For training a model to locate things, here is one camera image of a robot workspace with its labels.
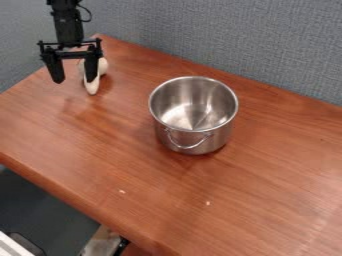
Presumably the table leg bracket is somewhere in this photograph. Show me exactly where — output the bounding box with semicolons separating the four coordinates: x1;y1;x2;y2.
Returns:
79;225;130;256

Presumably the white toy mushroom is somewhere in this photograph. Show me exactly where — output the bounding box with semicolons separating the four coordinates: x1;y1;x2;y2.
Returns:
78;57;109;95

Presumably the stainless steel pot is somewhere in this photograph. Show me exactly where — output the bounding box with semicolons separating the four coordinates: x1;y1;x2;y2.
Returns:
149;76;240;155

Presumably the white and black floor object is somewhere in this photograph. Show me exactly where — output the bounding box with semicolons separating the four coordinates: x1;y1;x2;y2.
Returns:
0;231;46;256

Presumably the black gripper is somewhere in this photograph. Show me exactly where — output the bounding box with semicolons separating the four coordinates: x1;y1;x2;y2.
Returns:
38;0;103;84

